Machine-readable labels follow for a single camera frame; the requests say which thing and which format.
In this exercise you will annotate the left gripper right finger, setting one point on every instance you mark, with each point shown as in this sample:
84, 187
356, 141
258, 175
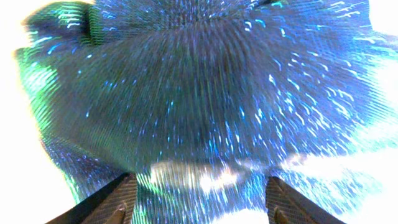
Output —
288, 206

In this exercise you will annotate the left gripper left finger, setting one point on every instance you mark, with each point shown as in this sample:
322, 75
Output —
114, 203

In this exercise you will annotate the blue sequin fabric bundle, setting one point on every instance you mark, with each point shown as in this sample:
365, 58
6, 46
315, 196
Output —
203, 100

